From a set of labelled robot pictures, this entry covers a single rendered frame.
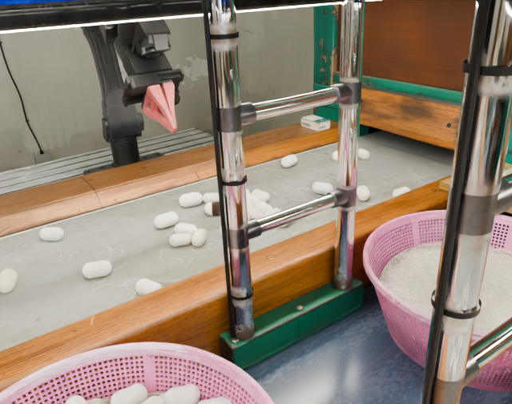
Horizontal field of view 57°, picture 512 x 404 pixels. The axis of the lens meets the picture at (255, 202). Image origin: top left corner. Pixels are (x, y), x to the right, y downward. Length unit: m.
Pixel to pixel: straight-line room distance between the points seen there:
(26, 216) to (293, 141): 0.53
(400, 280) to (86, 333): 0.36
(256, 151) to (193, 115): 2.17
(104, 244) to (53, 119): 2.11
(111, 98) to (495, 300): 0.86
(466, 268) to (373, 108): 0.74
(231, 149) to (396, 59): 0.64
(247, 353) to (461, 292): 0.32
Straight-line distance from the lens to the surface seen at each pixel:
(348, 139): 0.52
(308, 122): 1.08
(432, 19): 0.97
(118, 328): 0.50
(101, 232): 0.74
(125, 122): 1.12
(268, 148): 0.97
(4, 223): 0.81
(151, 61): 0.85
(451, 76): 0.95
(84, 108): 2.82
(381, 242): 0.64
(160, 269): 0.63
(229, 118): 0.42
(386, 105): 0.98
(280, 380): 0.55
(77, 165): 1.28
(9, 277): 0.65
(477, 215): 0.26
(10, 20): 0.49
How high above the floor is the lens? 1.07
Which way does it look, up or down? 25 degrees down
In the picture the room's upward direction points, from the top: 3 degrees counter-clockwise
